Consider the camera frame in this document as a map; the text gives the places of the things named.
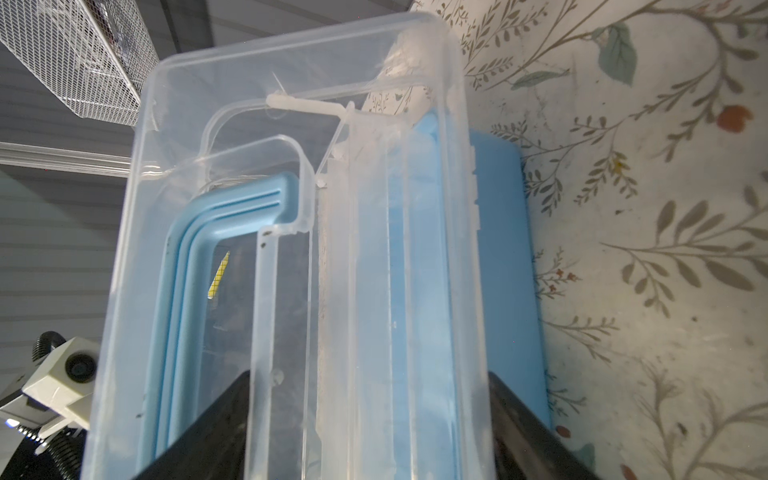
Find yellow item in basket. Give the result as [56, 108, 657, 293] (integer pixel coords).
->
[207, 251, 230, 300]

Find blue plastic tool box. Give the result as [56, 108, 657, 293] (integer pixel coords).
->
[82, 12, 530, 479]

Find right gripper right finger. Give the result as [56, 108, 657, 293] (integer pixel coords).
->
[488, 372, 596, 480]

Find white wire mesh basket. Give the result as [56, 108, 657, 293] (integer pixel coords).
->
[1, 0, 159, 127]

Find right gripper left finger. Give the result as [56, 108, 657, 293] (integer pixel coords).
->
[137, 372, 250, 480]

